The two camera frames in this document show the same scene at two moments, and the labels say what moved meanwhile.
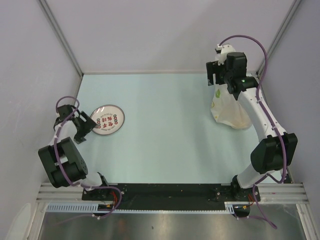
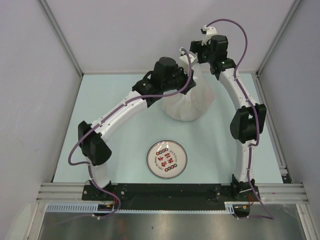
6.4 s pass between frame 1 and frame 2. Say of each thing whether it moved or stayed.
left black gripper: moved
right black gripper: moved
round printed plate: moved
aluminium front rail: stayed
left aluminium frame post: stayed
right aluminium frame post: stayed
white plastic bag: moved
